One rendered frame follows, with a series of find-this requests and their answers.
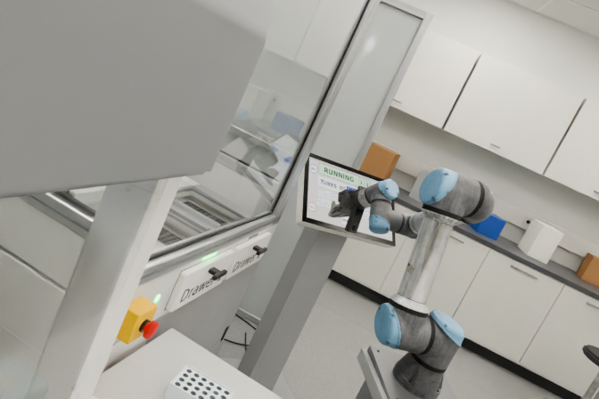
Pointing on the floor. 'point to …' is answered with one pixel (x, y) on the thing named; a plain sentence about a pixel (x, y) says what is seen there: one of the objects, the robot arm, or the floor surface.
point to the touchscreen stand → (289, 310)
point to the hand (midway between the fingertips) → (331, 216)
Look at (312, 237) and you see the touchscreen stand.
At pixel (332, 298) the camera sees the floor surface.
